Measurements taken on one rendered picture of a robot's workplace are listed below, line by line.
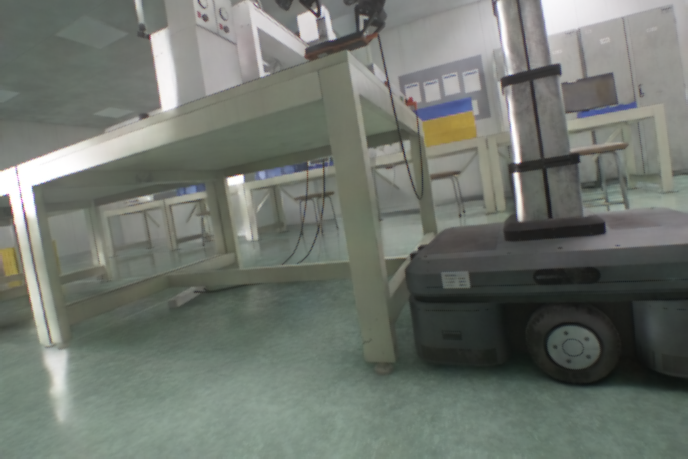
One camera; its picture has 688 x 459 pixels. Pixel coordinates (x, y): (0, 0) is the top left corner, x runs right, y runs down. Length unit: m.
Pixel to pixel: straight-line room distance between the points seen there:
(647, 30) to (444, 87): 2.37
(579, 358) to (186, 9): 1.40
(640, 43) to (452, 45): 2.21
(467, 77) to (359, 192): 4.97
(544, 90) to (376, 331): 0.68
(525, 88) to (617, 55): 4.56
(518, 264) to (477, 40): 5.20
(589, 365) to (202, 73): 1.24
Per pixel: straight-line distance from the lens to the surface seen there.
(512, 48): 1.00
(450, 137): 3.90
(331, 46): 1.15
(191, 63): 1.29
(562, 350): 0.83
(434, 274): 0.79
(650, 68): 5.57
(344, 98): 0.82
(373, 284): 0.83
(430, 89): 5.70
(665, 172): 4.00
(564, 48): 5.41
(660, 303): 0.83
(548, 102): 0.96
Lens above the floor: 0.44
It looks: 3 degrees down
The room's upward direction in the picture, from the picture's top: 9 degrees counter-clockwise
